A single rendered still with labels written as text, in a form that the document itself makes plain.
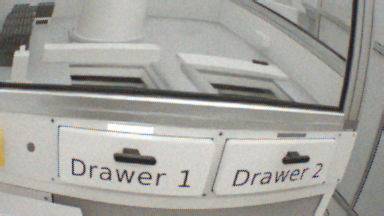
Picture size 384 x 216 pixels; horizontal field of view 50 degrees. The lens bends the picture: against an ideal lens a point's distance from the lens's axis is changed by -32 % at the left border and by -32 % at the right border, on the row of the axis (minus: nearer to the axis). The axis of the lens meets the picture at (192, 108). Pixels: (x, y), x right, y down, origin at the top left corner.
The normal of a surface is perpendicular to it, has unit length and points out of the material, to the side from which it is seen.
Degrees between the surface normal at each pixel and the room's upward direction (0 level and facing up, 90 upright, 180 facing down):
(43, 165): 90
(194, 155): 90
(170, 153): 90
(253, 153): 90
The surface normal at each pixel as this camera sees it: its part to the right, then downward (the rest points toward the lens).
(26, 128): 0.31, 0.39
